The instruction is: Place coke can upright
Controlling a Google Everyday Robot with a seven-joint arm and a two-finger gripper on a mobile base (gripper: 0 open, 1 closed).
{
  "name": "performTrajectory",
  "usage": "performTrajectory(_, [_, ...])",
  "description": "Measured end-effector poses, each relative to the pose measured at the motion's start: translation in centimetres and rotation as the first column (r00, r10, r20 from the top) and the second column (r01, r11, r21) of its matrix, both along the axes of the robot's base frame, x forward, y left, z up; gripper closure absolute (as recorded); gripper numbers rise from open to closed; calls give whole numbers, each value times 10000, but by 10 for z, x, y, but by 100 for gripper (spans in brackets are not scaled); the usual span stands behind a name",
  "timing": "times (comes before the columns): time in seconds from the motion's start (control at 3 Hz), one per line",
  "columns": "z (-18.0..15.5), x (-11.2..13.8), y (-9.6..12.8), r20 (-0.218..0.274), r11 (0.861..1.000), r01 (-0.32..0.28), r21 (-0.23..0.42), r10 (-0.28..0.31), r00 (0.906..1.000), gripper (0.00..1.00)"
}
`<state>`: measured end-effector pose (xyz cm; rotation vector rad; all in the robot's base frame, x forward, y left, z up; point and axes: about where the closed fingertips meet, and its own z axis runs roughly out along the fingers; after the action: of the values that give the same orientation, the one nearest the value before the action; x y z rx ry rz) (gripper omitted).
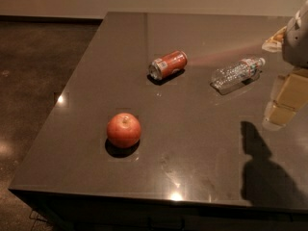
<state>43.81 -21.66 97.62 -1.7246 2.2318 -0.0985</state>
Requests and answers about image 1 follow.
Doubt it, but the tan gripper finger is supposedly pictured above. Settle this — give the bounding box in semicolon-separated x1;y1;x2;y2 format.
262;27;287;53
263;68;308;131

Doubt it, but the red coke can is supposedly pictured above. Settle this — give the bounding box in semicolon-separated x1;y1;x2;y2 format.
148;50;188;81

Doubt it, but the clear plastic water bottle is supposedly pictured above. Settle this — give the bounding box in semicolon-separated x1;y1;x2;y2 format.
211;58;266;90

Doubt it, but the red apple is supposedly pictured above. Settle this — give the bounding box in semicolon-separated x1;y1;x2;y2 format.
107;113;141;148

